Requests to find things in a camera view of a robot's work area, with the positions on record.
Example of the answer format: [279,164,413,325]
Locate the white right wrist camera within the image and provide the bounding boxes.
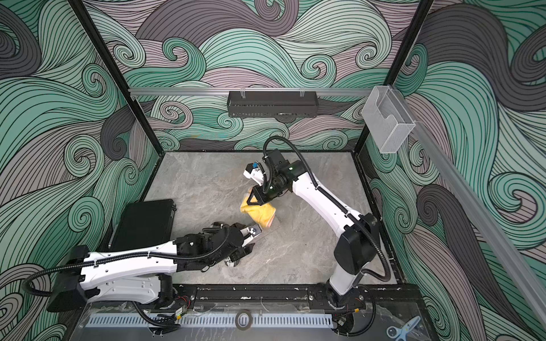
[243,161,265,185]

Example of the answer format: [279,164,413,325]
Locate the white perforated cable duct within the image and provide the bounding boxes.
[85,313,334,329]

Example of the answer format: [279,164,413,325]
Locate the black tape roll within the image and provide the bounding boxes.
[235,310,253,331]

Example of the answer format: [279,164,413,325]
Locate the aluminium rail right wall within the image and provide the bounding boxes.
[390,87,545,326]

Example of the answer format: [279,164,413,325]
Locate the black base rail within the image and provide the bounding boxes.
[174,284,425,311]

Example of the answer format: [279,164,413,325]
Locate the black corner frame post left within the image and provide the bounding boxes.
[68,0,165,157]

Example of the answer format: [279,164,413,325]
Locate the aluminium rail wall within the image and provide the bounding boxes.
[390,87,545,326]
[128,87,373,97]

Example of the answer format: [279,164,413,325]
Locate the aluminium rail back wall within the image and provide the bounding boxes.
[128,87,373,97]

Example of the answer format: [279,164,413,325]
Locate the blue scissors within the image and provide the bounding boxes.
[386,316,421,341]

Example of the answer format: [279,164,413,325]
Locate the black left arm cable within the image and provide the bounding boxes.
[22,225,233,298]

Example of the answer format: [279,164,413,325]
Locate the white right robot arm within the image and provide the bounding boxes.
[243,150,381,301]

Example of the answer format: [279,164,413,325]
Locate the black flat box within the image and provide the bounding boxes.
[107,199,176,251]

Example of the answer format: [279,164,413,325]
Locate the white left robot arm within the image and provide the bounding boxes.
[46,223,262,313]

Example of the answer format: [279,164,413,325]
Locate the clear acrylic wall holder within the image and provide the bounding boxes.
[361,85,415,154]

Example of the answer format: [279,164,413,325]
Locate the yellow pink microfiber cloth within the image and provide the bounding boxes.
[240,193,276,229]

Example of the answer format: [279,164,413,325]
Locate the black wall tray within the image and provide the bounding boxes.
[227,90,319,118]

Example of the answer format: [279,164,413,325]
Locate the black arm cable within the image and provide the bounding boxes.
[22,225,233,298]
[261,135,392,282]

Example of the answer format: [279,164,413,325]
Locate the black corner frame post right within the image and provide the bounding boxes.
[354,1,434,154]

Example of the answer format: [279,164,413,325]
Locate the black corner frame post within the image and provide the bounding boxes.
[68,0,165,157]
[354,1,434,154]

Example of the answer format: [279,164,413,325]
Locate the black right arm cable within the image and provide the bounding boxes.
[261,135,392,282]

